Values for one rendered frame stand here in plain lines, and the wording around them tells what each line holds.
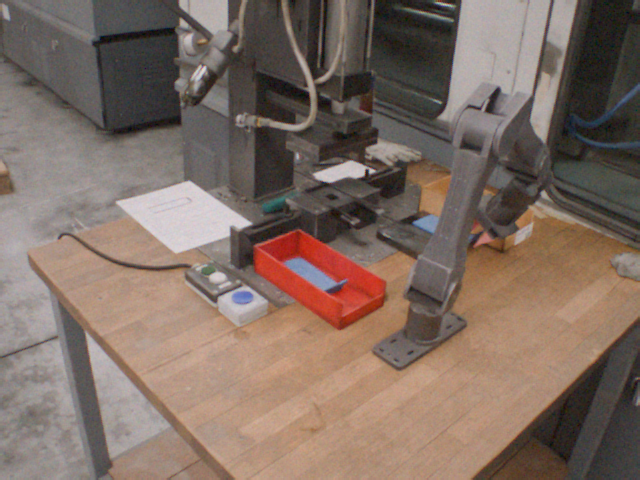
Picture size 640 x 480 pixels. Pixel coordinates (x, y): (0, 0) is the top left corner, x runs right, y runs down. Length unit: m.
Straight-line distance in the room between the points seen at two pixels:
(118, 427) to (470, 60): 1.62
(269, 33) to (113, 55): 3.04
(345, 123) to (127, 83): 3.25
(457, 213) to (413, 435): 0.36
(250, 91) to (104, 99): 3.01
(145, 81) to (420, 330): 3.62
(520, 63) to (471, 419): 1.06
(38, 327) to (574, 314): 2.09
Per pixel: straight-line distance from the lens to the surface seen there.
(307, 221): 1.37
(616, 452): 2.02
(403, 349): 1.11
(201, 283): 1.22
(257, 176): 1.55
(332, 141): 1.31
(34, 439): 2.29
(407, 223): 1.48
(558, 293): 1.38
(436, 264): 1.07
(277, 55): 1.39
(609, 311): 1.37
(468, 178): 1.04
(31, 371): 2.55
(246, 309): 1.15
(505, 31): 1.82
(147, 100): 4.54
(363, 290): 1.24
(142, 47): 4.46
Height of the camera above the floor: 1.61
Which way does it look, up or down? 30 degrees down
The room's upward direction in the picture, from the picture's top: 4 degrees clockwise
